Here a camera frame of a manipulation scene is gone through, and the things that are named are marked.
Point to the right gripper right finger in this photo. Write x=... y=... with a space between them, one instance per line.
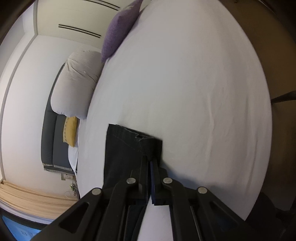
x=197 y=214

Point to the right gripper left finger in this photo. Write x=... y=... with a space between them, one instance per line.
x=104 y=214

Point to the black pants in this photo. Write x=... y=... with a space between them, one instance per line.
x=127 y=150

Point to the beige curtain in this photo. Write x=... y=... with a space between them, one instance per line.
x=37 y=204

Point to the dark grey headboard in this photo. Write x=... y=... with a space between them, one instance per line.
x=54 y=152

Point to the yellow cushion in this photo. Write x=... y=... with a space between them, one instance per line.
x=69 y=130

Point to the white pillow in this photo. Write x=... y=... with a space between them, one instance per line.
x=76 y=84

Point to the white bed sheet mattress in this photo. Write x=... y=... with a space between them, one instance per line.
x=187 y=74

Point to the purple cushion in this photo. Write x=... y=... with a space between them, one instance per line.
x=119 y=28

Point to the wall socket with cables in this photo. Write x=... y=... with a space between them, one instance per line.
x=73 y=191

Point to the window with dark frame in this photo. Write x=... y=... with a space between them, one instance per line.
x=20 y=228

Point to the white wardrobe with handles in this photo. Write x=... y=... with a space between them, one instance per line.
x=81 y=21

